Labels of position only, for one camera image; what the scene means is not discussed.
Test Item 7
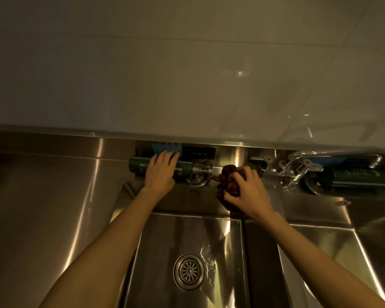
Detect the stainless steel sink counter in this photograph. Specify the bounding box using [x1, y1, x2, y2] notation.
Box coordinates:
[0, 125, 385, 308]

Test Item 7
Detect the green water filter cartridge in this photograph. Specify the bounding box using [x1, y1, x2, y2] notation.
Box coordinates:
[129, 156, 194, 182]
[321, 167, 385, 190]

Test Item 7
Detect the chrome pipe fitting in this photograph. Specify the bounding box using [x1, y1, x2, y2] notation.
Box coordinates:
[185, 162, 214, 188]
[303, 172, 328, 197]

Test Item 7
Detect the person's right hand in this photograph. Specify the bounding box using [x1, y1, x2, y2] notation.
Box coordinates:
[223, 166, 274, 221]

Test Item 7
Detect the dark brown cloth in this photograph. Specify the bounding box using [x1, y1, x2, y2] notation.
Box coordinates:
[212, 165, 247, 213]

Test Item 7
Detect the person's left forearm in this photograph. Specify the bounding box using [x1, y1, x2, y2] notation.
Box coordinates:
[38, 187, 159, 308]

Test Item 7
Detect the steel sink basin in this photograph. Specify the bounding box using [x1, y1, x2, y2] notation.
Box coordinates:
[277, 224, 385, 308]
[121, 212, 249, 308]

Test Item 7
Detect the person's right forearm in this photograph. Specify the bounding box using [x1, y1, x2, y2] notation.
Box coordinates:
[260, 212, 385, 308]

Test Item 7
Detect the round steel drain strainer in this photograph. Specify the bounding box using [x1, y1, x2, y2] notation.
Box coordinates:
[173, 253, 206, 292]

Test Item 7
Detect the person's left hand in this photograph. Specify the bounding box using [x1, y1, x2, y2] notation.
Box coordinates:
[143, 151, 181, 200]

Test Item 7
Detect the black and blue filter bracket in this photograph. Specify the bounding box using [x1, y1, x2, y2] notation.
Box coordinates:
[309, 156, 383, 172]
[150, 144, 217, 160]

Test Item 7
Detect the chrome faucet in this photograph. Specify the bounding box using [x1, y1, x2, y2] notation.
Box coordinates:
[249, 151, 383, 191]

